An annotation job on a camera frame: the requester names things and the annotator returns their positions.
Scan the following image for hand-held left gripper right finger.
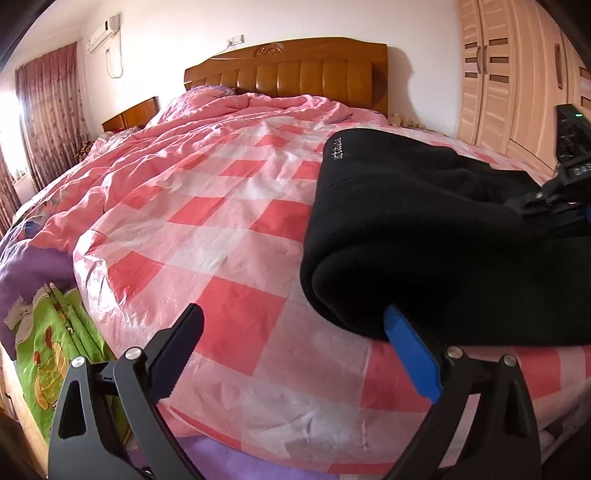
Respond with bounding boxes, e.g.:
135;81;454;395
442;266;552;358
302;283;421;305
383;305;542;480

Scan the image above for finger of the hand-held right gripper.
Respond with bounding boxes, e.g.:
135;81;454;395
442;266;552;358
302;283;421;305
512;181;573;217
545;207;591;237

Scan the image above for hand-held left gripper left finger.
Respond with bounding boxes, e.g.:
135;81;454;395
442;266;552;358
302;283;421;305
47;303;206;480

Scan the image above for black pants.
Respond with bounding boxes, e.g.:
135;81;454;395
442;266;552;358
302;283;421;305
299;129;591;348

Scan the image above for light wooden wardrobe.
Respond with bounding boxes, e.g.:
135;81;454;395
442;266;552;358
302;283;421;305
456;0;591;178

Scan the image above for purple bed sheet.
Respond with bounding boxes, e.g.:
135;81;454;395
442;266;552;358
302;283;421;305
124;431;407;480

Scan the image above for floral covered bedside table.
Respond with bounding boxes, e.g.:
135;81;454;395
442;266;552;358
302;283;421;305
392;124;446;138

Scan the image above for purple green cartoon blanket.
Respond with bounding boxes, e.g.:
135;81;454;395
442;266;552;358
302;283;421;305
0;222;136;462

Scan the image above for pink white checked sheet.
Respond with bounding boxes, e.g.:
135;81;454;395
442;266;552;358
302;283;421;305
71;117;591;464

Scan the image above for pink quilt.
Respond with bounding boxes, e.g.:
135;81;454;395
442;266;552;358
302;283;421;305
0;85;393;259

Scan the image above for small wooden headboard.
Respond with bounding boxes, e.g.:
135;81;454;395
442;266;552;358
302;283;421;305
102;96;160;134

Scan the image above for dark red patterned curtain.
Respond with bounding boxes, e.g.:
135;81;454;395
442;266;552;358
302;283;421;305
0;41;93;236

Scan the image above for wooden padded headboard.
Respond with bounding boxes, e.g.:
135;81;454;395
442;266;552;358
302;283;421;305
184;37;389;116

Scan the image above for white air conditioner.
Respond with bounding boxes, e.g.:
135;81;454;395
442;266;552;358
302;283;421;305
84;14;122;53

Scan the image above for white air conditioner hose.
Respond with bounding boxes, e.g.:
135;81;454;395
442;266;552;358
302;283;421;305
105;45;125;80

